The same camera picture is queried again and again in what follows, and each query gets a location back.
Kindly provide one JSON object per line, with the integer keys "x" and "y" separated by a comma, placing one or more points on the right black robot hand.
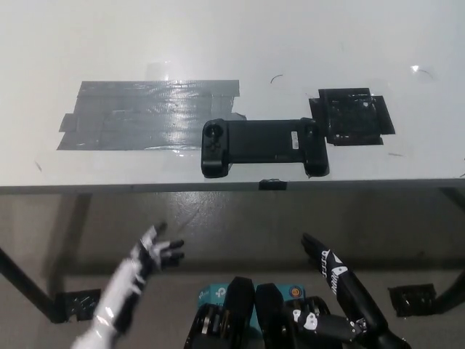
{"x": 339, "y": 280}

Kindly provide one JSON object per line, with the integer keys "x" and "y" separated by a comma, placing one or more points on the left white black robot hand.
{"x": 127, "y": 280}

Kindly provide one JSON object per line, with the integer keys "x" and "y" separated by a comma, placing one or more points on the black game controller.
{"x": 261, "y": 141}

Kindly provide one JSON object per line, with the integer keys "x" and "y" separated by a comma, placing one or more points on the black robot torso blocks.
{"x": 269, "y": 309}

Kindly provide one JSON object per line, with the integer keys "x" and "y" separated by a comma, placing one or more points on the teal cardboard box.
{"x": 214, "y": 292}

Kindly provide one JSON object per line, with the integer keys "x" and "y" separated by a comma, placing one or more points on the black table leg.
{"x": 27, "y": 287}
{"x": 450, "y": 292}

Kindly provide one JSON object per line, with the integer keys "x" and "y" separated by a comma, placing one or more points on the black tape square patch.
{"x": 350, "y": 116}

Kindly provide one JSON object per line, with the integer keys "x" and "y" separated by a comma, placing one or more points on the grey duct tape patch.
{"x": 127, "y": 120}

